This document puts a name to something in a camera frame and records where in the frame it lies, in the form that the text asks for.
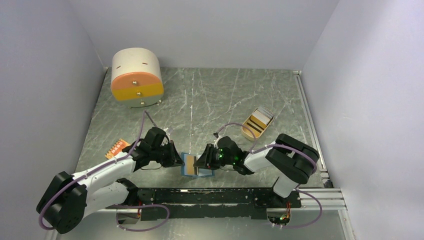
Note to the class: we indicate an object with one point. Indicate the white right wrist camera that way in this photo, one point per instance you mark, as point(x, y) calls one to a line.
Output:
point(217, 139)

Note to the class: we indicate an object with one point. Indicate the stack of credit cards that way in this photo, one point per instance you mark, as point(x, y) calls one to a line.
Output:
point(260, 119)

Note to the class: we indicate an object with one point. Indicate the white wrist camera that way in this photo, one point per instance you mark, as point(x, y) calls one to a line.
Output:
point(168, 130)
point(217, 139)

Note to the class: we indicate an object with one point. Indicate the aluminium frame rail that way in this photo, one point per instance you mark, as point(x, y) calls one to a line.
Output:
point(323, 214)

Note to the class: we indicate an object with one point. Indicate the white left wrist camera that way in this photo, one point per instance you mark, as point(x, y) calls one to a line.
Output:
point(168, 130)

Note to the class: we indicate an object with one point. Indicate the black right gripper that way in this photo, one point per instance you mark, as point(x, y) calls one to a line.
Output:
point(202, 161)

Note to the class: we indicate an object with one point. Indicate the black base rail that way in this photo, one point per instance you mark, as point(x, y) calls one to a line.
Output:
point(192, 203)

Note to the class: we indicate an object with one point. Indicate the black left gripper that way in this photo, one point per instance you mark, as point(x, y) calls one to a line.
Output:
point(173, 153)

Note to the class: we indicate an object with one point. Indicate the orange patterned card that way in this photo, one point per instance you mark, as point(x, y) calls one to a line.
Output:
point(118, 146)

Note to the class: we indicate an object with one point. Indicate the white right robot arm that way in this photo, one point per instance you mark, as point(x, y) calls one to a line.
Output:
point(295, 160)

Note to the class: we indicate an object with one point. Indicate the cream drawer box orange front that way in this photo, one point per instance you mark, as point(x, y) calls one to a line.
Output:
point(136, 79)

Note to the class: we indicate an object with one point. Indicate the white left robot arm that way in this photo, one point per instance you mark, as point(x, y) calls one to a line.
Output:
point(70, 198)

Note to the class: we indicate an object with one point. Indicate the beige oval card tray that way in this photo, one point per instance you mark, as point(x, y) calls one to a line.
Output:
point(250, 133)

